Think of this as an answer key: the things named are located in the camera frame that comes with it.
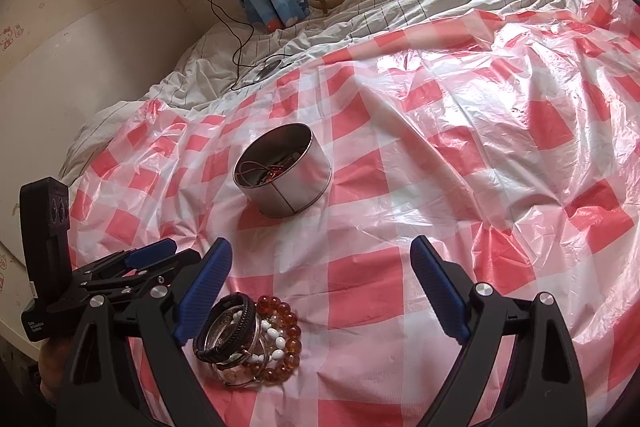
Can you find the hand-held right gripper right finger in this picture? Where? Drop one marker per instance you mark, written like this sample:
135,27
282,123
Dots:
441,293

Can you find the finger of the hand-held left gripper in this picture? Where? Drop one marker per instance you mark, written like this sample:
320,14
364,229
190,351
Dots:
150,252
150,274

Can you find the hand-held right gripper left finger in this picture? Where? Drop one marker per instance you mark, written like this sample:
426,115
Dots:
200,288

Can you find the silver bangle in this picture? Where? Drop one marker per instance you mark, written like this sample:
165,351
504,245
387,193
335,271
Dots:
260,332

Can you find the round metal tin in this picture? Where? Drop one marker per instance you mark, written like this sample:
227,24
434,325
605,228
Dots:
300,179

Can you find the person's left hand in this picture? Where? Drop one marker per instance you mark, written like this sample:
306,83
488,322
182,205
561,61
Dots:
50,369

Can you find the red white checkered plastic sheet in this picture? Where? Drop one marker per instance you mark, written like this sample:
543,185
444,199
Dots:
400,157

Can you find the round grey device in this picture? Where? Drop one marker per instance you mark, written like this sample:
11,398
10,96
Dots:
269,70

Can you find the white grid-lined duvet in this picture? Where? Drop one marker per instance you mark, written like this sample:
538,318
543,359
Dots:
400,2

